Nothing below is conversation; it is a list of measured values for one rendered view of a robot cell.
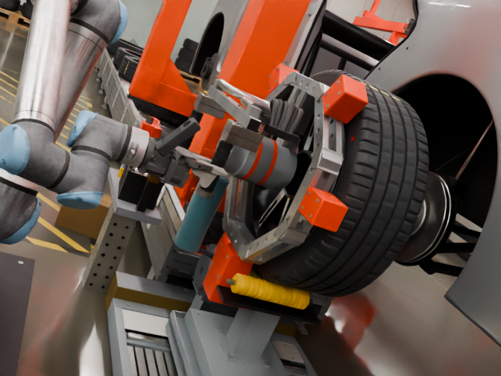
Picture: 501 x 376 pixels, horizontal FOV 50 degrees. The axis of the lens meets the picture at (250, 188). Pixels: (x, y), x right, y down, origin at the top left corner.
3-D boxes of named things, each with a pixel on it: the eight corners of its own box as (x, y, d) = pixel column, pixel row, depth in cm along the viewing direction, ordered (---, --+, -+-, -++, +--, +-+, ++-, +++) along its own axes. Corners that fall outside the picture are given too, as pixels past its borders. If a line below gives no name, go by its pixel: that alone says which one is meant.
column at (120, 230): (106, 293, 220) (144, 204, 210) (83, 288, 215) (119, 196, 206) (106, 280, 228) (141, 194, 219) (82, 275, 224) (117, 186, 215)
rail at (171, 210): (180, 275, 223) (200, 230, 218) (159, 270, 219) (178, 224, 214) (127, 125, 442) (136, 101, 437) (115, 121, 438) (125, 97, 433)
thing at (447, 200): (398, 281, 179) (467, 221, 160) (380, 276, 175) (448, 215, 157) (373, 212, 201) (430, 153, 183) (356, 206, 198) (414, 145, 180)
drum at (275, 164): (284, 199, 154) (305, 156, 151) (219, 177, 146) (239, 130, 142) (268, 183, 167) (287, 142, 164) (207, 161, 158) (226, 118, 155)
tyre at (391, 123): (275, 229, 208) (346, 345, 150) (221, 212, 198) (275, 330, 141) (358, 73, 188) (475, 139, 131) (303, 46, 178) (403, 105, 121)
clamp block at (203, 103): (223, 120, 163) (229, 104, 162) (195, 110, 159) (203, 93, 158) (218, 116, 167) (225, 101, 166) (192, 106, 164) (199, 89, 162)
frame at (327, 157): (279, 295, 141) (372, 106, 129) (257, 290, 138) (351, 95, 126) (226, 212, 189) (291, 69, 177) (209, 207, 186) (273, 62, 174)
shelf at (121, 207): (159, 227, 194) (162, 219, 194) (114, 214, 187) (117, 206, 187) (145, 185, 232) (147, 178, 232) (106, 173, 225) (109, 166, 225)
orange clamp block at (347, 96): (347, 124, 139) (369, 103, 132) (322, 114, 135) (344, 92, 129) (344, 106, 143) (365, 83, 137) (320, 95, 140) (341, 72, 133)
